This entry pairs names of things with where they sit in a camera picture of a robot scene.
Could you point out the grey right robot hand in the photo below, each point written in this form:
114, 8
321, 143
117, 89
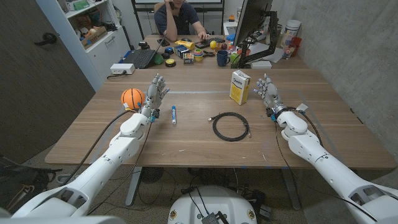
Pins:
270, 93

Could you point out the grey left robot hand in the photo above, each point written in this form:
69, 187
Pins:
154, 93

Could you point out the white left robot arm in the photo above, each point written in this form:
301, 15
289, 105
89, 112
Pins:
93, 174

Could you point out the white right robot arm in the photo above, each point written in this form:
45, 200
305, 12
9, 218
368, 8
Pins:
335, 168

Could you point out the blue and white marker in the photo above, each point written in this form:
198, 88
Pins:
173, 115

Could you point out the white and yellow package box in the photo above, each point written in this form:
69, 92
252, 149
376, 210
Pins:
239, 87

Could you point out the green ball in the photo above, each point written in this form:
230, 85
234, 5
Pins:
159, 59

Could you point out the orange mini basketball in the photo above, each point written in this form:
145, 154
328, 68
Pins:
132, 98

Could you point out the white flat box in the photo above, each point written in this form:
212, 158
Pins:
261, 64

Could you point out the yellow and black buzzer button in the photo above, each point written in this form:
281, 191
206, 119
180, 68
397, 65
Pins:
170, 63

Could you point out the black laptop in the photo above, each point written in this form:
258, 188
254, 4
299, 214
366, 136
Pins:
141, 57

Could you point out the white power adapter box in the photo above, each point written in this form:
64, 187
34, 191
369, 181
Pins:
122, 68

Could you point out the blue buzzer button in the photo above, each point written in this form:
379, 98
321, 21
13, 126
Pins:
169, 50

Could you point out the crayon box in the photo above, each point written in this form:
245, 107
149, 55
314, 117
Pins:
188, 58

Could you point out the dark blue small box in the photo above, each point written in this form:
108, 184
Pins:
181, 50

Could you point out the green cup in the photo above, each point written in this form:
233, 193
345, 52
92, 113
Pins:
234, 57

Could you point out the red cup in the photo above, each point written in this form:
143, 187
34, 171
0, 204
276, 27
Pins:
294, 43

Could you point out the yellow mustard bottle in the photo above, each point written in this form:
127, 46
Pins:
186, 44

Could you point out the dark blue mug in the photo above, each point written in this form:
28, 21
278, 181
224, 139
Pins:
222, 58

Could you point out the white cylindrical wipes canister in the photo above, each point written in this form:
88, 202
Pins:
290, 32

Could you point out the black keyboard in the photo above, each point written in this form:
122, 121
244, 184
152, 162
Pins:
207, 42

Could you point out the black computer monitor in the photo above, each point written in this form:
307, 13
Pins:
252, 21

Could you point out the yellow lemon toy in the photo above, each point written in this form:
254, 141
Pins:
213, 44

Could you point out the person in dark shirt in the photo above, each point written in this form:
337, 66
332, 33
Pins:
178, 20

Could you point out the cardboard box with items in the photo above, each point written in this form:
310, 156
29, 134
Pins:
93, 35

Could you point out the white shelf cabinet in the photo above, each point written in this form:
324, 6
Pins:
90, 34

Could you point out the white robot torso base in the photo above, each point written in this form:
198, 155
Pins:
213, 207

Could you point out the black bag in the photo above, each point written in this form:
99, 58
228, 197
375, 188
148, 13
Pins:
21, 180

